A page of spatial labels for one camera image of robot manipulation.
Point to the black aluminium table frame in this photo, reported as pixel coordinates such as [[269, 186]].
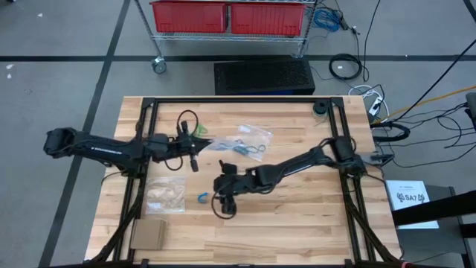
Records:
[[241, 99]]

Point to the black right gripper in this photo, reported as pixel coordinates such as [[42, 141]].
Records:
[[232, 184]]

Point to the white printed paper sign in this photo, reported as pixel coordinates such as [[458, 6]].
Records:
[[409, 197]]

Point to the white power strip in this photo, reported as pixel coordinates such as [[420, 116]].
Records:
[[375, 106]]

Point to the black and grey cart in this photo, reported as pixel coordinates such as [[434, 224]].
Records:
[[446, 206]]

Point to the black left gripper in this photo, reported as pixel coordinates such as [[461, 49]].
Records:
[[171, 147]]

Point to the brown cardboard piece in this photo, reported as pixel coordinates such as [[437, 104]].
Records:
[[148, 234]]

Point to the red plastic bin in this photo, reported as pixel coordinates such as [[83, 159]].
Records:
[[189, 16], [267, 18]]

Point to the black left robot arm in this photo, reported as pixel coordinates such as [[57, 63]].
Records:
[[104, 150]]

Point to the green and black spool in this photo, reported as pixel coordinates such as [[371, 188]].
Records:
[[320, 108]]

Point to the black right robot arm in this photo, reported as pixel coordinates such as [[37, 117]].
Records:
[[297, 162]]

